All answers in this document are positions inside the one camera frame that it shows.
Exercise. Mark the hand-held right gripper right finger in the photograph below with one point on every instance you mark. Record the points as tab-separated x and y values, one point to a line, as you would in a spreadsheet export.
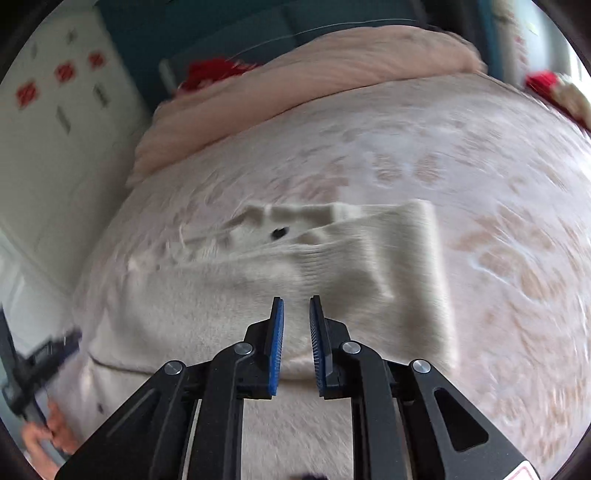
317	350

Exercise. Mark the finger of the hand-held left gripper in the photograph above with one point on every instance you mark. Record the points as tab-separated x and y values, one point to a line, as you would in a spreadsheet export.
64	346

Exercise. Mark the white wardrobe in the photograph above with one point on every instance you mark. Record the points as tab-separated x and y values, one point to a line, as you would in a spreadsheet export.
55	184

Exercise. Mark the cream knit sweater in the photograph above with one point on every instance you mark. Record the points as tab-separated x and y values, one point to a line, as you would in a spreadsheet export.
240	295

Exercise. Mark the blue padded headboard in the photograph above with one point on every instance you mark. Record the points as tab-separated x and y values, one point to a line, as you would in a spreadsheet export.
221	27

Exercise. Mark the person's left hand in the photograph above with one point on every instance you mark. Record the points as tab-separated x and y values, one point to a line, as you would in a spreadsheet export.
62	429

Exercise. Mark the red paper wardrobe decoration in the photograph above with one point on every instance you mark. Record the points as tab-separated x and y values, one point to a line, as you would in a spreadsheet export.
64	71
26	94
96	59

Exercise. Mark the red cloth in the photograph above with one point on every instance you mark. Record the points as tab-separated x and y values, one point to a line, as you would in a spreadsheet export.
207	74
542	84

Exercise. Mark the pink duvet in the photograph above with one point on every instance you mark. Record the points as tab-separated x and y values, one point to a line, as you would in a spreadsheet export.
332	78

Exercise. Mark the bed with pink floral cover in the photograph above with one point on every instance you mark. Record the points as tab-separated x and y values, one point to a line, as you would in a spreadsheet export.
485	221

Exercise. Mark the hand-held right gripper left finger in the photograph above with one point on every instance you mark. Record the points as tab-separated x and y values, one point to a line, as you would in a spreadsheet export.
276	350

